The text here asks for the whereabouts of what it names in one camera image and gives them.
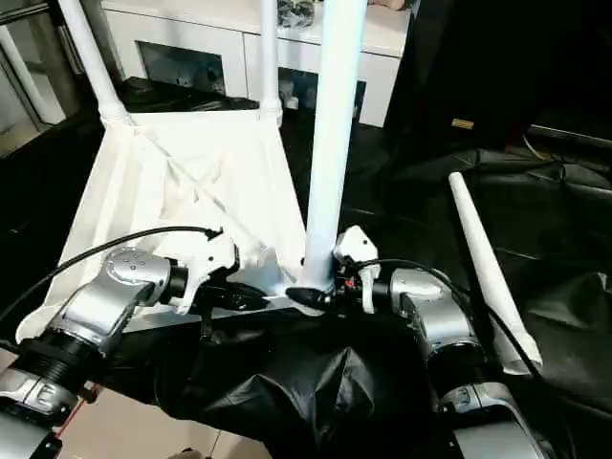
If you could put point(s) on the white plastic table top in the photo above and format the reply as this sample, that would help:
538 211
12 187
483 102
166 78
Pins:
143 167

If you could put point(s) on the white plastic table leg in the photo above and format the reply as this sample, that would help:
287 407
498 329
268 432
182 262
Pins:
473 229
269 57
334 119
91 57

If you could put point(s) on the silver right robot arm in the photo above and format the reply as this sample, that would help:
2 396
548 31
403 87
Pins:
440 325

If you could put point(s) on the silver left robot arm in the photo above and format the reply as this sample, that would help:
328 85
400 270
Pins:
95 306

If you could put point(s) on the small tan label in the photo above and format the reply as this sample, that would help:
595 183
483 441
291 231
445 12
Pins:
463 123

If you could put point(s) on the black work mat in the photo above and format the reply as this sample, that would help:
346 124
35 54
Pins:
550 215

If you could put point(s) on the white glass-door sideboard cabinet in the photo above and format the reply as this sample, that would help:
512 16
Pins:
191 24

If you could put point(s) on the black backdrop cloth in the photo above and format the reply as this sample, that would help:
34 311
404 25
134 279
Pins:
516 62

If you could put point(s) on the grey crumpled bag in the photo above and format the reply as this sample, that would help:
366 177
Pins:
294 9

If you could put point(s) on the grey metal rack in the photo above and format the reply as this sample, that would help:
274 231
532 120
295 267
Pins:
43 62

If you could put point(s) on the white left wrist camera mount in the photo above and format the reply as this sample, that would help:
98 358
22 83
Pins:
210 258

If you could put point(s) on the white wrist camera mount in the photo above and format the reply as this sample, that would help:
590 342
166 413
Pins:
356 244
210 258

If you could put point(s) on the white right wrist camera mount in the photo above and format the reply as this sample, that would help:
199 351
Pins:
356 244

